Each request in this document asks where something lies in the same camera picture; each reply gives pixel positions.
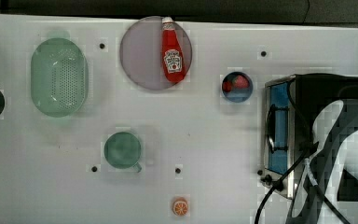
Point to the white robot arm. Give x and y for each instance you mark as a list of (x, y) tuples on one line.
[(336, 136)]

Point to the black toaster oven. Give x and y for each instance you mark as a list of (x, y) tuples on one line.
[(292, 104)]

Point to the red ketchup bottle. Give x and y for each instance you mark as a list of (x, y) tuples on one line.
[(172, 55)]

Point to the dark red strawberry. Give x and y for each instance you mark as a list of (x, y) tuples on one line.
[(226, 86)]

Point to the blue small bowl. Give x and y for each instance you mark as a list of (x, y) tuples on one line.
[(238, 95)]

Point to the pink strawberry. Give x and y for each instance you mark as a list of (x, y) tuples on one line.
[(240, 82)]

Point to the grey round plate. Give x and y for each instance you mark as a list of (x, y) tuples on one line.
[(140, 54)]

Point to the orange slice toy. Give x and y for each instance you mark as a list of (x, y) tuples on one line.
[(180, 207)]

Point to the green perforated colander basket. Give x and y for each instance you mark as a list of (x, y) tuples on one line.
[(59, 77)]

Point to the green cup with handle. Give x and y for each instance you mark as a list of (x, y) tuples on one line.
[(123, 150)]

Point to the black oven door handle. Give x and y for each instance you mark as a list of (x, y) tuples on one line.
[(277, 128)]

